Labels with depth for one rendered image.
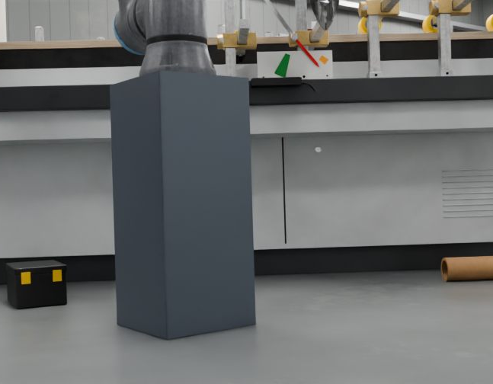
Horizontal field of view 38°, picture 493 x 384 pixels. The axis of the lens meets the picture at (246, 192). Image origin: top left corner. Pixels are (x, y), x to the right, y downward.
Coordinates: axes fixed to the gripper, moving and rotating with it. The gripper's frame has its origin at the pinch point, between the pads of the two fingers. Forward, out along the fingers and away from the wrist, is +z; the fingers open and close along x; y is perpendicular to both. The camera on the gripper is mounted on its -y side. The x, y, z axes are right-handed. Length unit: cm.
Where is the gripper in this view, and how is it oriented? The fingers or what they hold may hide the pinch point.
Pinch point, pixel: (324, 27)
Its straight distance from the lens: 226.4
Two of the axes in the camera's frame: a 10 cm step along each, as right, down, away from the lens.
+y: 0.3, -0.2, -10.0
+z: 0.3, 10.0, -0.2
